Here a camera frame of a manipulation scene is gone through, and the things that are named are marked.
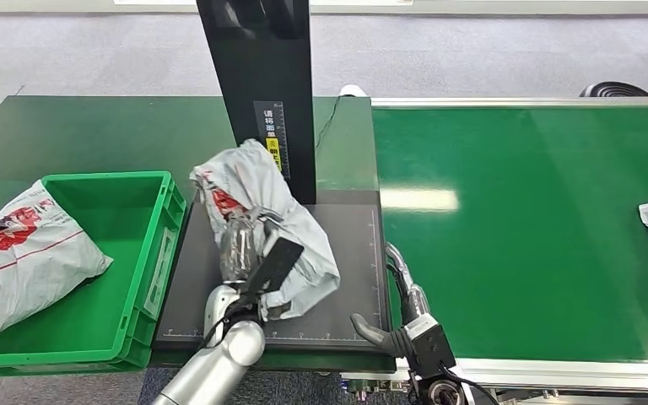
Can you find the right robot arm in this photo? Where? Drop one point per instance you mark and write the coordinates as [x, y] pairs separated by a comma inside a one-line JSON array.
[[447, 391]]

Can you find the green plastic crate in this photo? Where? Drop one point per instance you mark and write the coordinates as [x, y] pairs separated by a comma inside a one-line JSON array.
[[128, 251]]

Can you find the black inbound scanning machine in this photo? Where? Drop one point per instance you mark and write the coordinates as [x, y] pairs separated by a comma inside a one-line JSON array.
[[262, 67]]

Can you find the black left wrist camera plate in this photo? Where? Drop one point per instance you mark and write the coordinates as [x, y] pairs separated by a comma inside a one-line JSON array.
[[273, 268]]

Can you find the green conveyor belt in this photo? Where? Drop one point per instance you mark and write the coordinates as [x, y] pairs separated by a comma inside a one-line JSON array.
[[525, 251]]

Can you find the white round cap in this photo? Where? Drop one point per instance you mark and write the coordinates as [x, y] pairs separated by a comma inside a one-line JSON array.
[[352, 90]]

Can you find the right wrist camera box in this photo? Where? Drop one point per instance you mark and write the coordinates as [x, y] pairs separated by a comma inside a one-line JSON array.
[[433, 346]]

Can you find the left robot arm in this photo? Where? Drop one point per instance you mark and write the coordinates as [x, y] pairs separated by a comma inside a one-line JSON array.
[[212, 374]]

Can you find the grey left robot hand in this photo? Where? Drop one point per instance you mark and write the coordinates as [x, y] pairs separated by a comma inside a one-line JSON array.
[[240, 246]]

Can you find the white package with red print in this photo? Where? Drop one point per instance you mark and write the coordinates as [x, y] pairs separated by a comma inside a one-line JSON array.
[[28, 262]]

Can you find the grey-white mailer package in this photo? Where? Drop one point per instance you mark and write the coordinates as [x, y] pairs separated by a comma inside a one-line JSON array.
[[301, 246]]

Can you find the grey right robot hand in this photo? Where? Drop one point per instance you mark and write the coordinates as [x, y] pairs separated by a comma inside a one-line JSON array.
[[413, 296]]

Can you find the black ribbed coil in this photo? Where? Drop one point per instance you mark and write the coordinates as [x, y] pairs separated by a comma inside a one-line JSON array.
[[614, 89]]

